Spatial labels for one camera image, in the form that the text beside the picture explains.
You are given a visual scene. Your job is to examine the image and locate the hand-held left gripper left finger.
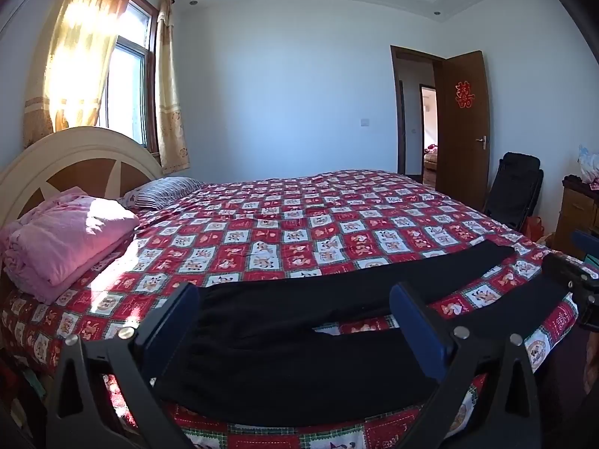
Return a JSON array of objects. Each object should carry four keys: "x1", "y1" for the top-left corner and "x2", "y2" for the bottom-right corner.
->
[{"x1": 46, "y1": 282, "x2": 202, "y2": 449}]

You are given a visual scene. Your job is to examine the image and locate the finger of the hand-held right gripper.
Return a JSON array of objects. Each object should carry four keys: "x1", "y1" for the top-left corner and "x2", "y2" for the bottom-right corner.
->
[{"x1": 543, "y1": 253, "x2": 591, "y2": 291}]

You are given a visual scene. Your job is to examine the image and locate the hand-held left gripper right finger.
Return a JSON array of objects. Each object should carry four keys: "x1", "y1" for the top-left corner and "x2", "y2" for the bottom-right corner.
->
[{"x1": 389, "y1": 282, "x2": 544, "y2": 449}]

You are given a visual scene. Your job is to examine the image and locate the black pants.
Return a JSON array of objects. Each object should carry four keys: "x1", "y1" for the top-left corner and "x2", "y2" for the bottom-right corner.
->
[{"x1": 154, "y1": 239, "x2": 574, "y2": 426}]

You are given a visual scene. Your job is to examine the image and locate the red bag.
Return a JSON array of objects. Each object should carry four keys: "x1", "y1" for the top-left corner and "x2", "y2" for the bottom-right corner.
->
[{"x1": 522, "y1": 216, "x2": 546, "y2": 240}]

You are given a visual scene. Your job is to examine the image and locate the wooden cabinet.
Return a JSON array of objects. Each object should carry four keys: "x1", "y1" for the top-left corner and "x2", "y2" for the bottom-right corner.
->
[{"x1": 559, "y1": 175, "x2": 599, "y2": 260}]

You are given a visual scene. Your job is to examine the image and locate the black folding chair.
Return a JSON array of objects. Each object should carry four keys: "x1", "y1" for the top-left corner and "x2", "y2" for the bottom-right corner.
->
[{"x1": 482, "y1": 152, "x2": 544, "y2": 232}]

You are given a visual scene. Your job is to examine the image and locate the white plastic bag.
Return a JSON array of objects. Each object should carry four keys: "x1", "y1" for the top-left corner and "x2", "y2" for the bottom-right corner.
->
[{"x1": 577, "y1": 144, "x2": 599, "y2": 183}]

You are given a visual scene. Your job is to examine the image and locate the striped pillow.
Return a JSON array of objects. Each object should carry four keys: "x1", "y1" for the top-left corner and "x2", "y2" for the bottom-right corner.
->
[{"x1": 119, "y1": 177, "x2": 207, "y2": 210}]

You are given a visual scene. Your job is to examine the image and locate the folded pink blanket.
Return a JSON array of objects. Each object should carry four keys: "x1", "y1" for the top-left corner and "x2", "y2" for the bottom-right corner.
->
[{"x1": 0, "y1": 186, "x2": 140, "y2": 305}]

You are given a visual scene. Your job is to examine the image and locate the red printed bed blanket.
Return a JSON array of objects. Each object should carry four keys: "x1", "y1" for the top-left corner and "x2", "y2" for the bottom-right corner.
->
[{"x1": 0, "y1": 169, "x2": 581, "y2": 449}]

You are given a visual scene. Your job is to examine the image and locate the brown wooden door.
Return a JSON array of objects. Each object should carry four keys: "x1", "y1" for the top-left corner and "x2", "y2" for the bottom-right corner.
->
[{"x1": 434, "y1": 51, "x2": 492, "y2": 213}]

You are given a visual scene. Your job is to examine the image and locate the cream wooden headboard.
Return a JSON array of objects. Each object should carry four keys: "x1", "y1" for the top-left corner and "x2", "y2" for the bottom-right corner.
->
[{"x1": 0, "y1": 126, "x2": 164, "y2": 225}]

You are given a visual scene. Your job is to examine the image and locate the red paper door decoration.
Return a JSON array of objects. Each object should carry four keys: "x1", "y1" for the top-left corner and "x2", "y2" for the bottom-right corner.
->
[{"x1": 454, "y1": 79, "x2": 474, "y2": 109}]

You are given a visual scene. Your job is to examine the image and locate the window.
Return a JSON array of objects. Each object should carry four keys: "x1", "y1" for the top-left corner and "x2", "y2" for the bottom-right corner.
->
[{"x1": 96, "y1": 0, "x2": 160, "y2": 153}]

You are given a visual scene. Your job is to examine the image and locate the wide yellow patterned curtain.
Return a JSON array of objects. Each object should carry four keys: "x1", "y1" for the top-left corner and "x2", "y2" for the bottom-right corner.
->
[{"x1": 23, "y1": 0, "x2": 141, "y2": 150}]

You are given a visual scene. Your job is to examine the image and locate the brown door frame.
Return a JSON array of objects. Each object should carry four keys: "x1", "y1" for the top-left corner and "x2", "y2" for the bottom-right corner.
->
[{"x1": 390, "y1": 45, "x2": 446, "y2": 183}]

